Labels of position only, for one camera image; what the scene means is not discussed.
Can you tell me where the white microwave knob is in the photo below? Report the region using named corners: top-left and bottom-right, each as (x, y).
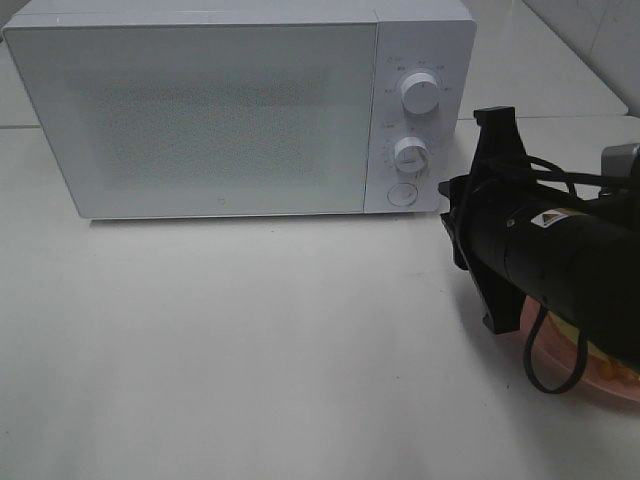
top-left (400, 70), bottom-right (440, 115)
top-left (394, 137), bottom-right (428, 174)

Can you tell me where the upper white microwave knob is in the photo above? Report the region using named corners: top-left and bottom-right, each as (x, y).
top-left (400, 70), bottom-right (440, 115)

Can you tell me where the white microwave door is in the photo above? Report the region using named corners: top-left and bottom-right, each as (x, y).
top-left (6, 24), bottom-right (377, 219)

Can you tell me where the pink round plate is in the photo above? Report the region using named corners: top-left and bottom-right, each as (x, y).
top-left (532, 313), bottom-right (639, 415)

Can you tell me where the white microwave oven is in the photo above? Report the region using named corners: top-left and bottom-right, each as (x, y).
top-left (2, 1), bottom-right (476, 217)

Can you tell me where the lower white microwave knob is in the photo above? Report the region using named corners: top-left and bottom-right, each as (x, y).
top-left (394, 137), bottom-right (428, 174)

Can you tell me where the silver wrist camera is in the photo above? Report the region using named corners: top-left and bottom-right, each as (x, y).
top-left (601, 143), bottom-right (639, 184)

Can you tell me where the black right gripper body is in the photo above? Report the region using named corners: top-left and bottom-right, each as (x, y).
top-left (440, 153), bottom-right (530, 295)

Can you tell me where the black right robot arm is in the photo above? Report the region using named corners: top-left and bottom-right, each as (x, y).
top-left (438, 107), bottom-right (639, 364)

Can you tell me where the round door release button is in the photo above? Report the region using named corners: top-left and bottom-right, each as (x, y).
top-left (387, 183), bottom-right (418, 207)

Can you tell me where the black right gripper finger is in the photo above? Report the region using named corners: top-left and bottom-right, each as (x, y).
top-left (469, 267), bottom-right (525, 335)
top-left (473, 106), bottom-right (528, 173)

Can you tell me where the white bread sandwich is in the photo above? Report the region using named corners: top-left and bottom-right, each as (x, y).
top-left (549, 313), bottom-right (639, 396)

